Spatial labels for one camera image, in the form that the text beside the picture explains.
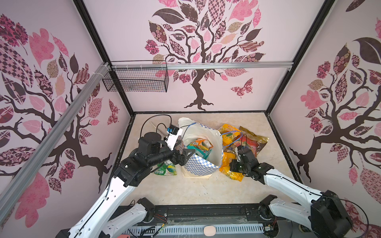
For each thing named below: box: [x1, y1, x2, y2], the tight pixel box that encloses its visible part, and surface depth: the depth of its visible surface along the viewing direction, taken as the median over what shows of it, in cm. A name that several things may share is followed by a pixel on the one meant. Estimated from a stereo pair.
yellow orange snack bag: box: [219, 123, 242, 147], surface depth 102 cm
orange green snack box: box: [186, 138, 214, 160], surface depth 96 cm
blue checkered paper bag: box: [178, 117, 224, 179], surface depth 79 cm
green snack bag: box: [153, 160, 178, 176], surface depth 87 cm
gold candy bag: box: [235, 125, 269, 157], surface depth 99 cm
